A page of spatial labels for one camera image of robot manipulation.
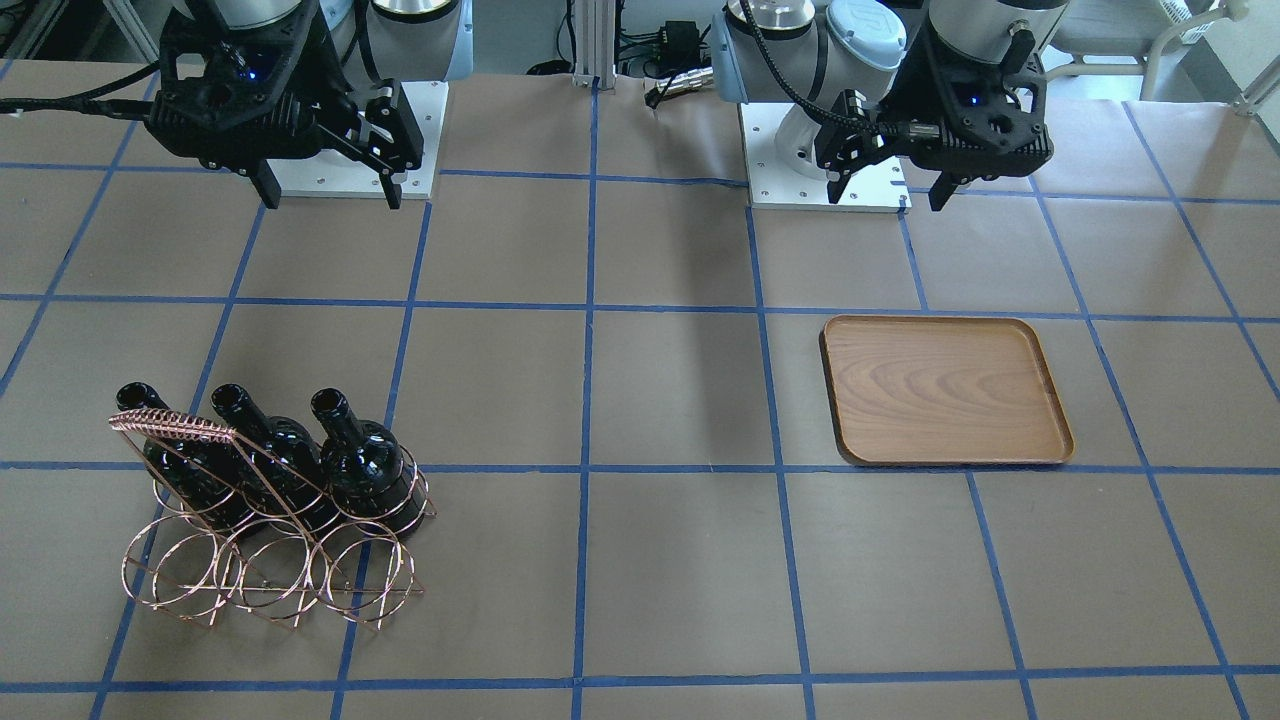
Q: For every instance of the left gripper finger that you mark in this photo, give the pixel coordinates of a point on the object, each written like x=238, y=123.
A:
x=943, y=188
x=844, y=146

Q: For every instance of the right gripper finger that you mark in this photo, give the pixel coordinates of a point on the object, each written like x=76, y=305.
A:
x=263, y=179
x=380, y=132

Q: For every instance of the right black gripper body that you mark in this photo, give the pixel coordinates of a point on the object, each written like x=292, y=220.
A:
x=318, y=62

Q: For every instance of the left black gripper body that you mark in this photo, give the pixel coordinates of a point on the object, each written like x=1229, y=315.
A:
x=908, y=92

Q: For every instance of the dark wine bottle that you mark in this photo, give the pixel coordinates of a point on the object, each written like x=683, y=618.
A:
x=367, y=472
x=279, y=469
x=207, y=477

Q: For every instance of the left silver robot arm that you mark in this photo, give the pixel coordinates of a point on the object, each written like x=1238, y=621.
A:
x=804, y=53

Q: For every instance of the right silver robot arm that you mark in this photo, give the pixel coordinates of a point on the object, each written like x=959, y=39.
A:
x=412, y=41

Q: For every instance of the wooden tray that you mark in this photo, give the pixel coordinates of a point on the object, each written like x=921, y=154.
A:
x=942, y=390

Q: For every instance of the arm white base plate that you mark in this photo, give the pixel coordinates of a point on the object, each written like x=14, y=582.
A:
x=329, y=175
x=778, y=141

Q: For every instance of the copper wire bottle basket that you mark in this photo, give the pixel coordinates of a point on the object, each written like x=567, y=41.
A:
x=270, y=566

